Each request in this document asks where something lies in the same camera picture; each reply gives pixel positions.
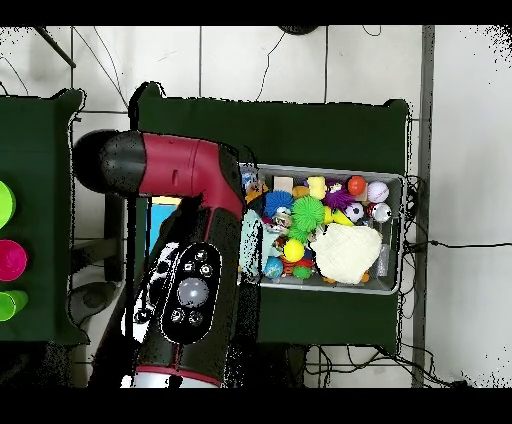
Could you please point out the green spiky rubber ball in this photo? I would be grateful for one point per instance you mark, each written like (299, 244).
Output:
(307, 214)

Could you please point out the black round fixture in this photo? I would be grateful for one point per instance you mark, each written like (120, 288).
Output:
(298, 29)

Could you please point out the purple spiky monster toy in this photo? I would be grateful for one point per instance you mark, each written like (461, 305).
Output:
(338, 198)

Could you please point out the silver mesh bin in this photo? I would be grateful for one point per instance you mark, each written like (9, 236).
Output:
(390, 280)

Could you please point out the wooden three-hole box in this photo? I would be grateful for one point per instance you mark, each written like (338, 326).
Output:
(160, 224)

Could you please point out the light blue fluffy cloth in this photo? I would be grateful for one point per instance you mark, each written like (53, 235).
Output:
(270, 242)

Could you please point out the lime green plastic cup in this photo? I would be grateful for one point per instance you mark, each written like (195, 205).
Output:
(10, 306)
(6, 204)

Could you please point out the black diagonal rod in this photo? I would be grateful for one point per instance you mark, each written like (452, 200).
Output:
(54, 46)

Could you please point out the dark green table cloth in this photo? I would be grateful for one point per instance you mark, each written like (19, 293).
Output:
(300, 132)
(36, 140)

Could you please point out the blue spiky rubber ball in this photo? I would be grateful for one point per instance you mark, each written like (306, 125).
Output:
(278, 202)

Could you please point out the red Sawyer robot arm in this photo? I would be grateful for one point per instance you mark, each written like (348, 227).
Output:
(176, 168)

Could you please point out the black upright panel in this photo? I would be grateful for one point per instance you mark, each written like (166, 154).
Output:
(114, 224)

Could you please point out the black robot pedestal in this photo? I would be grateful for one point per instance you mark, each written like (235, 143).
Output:
(276, 368)

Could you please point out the cream muslin cloth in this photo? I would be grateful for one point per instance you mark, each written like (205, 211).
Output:
(346, 252)

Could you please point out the grey stand base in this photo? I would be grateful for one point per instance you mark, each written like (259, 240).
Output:
(88, 298)

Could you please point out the orange smooth ball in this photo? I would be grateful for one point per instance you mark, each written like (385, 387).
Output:
(356, 185)

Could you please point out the yellow plush duck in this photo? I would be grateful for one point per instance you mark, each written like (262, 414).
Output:
(317, 186)

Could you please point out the yellow smooth ball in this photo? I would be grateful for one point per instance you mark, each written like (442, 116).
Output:
(293, 250)

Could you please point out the white baseball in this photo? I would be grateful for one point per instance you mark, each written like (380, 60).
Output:
(378, 192)

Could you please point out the pink plastic cup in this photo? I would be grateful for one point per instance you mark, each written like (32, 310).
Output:
(12, 260)

